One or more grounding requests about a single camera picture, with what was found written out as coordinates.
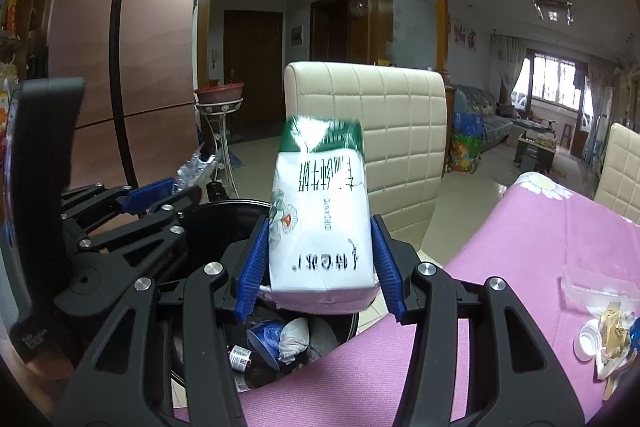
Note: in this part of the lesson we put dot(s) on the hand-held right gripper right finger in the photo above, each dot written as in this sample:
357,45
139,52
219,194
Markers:
387,272

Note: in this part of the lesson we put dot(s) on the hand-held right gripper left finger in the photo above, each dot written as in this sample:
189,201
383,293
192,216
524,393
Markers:
252,277

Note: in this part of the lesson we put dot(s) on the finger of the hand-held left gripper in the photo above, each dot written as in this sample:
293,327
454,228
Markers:
150,194
150,227

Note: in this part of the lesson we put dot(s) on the black round trash bin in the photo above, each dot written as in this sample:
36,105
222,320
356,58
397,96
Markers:
220,232

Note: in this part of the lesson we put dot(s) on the blue paper cup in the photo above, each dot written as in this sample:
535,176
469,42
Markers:
265,339

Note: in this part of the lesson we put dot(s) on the white tissue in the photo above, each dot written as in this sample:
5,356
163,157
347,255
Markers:
295,337

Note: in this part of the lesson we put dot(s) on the brown medicine bottle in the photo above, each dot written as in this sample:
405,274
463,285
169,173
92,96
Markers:
240,357

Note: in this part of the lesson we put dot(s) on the green white milk carton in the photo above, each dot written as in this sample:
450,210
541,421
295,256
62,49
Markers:
320,217

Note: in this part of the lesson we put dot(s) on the clear plastic tray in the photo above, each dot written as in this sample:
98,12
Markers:
595,287

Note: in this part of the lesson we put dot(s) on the gold foil wrapper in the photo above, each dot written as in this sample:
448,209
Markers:
617,327

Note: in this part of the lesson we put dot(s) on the clear plastic bottles bag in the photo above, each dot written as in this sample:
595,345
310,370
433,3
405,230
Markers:
192,172

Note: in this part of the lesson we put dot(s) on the white metal stand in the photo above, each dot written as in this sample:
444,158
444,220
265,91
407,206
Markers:
222,132

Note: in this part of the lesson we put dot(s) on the purple floral tablecloth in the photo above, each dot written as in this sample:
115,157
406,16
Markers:
500,257

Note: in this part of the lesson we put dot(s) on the red basin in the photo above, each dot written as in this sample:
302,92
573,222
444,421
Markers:
220,93

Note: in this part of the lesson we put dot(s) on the cream quilted dining chair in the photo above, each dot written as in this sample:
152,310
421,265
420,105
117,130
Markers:
622,172
400,132

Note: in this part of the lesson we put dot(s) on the colourful shopping bag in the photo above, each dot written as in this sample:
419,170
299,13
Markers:
465,152

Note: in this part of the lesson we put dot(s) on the copper two-door fridge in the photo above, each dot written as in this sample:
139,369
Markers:
90,57

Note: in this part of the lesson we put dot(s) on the dark wooden door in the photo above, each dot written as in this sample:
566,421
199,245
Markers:
252,67
330,27

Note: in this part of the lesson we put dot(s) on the grey sofa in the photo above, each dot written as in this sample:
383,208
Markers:
492,122

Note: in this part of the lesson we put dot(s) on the coffee table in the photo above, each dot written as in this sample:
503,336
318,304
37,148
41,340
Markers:
535,154

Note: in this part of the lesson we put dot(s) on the wooden shelf with goods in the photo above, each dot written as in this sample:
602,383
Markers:
20,7

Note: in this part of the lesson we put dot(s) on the white bottle cap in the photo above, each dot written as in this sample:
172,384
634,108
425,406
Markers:
590,339

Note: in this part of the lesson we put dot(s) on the wooden stool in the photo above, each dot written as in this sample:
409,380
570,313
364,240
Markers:
567,134

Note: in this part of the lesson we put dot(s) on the patterned curtain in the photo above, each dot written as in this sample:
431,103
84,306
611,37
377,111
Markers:
600,102
507,67

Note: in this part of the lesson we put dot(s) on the barred window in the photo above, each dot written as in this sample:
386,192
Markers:
555,79

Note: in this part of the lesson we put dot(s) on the wooden pillar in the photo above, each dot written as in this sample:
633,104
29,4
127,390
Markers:
441,17

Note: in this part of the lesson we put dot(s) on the ceiling lamp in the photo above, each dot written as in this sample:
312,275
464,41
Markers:
552,10

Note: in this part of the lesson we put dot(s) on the red wall decorations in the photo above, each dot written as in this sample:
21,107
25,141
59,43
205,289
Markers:
465,34

